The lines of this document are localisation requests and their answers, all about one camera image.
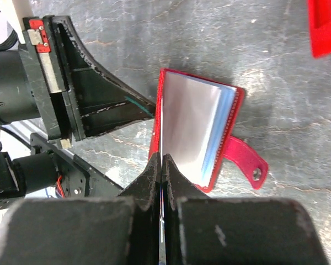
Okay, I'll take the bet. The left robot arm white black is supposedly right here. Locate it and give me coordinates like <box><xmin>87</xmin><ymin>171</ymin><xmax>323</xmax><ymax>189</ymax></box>
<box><xmin>0</xmin><ymin>15</ymin><xmax>156</xmax><ymax>145</ymax></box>

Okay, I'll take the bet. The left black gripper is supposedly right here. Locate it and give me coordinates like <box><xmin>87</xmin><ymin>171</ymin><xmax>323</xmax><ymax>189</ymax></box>
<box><xmin>19</xmin><ymin>16</ymin><xmax>156</xmax><ymax>141</ymax></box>

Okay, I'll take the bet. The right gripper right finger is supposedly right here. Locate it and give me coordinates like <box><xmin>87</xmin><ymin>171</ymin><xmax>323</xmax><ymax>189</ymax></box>
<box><xmin>162</xmin><ymin>155</ymin><xmax>328</xmax><ymax>264</ymax></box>

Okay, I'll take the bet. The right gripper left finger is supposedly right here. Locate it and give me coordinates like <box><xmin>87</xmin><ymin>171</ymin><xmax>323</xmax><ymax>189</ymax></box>
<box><xmin>0</xmin><ymin>153</ymin><xmax>161</xmax><ymax>264</ymax></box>

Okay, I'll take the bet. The red plastic bin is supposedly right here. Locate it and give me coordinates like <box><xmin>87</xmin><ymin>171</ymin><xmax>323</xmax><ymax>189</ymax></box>
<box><xmin>307</xmin><ymin>0</ymin><xmax>331</xmax><ymax>59</ymax></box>

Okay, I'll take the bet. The red leather card holder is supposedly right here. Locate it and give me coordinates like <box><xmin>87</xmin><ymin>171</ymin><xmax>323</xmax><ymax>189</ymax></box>
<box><xmin>149</xmin><ymin>68</ymin><xmax>269</xmax><ymax>193</ymax></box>

